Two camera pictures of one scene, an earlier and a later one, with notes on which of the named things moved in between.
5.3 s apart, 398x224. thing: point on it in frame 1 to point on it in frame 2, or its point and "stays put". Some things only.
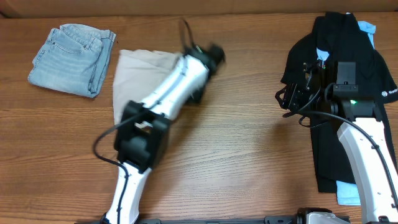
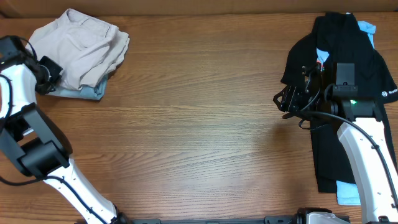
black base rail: x=267 y=220 stays put
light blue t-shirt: x=347 y=194 stays put
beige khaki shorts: x=138 y=73 to x=87 y=48
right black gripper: x=293 y=93 stays put
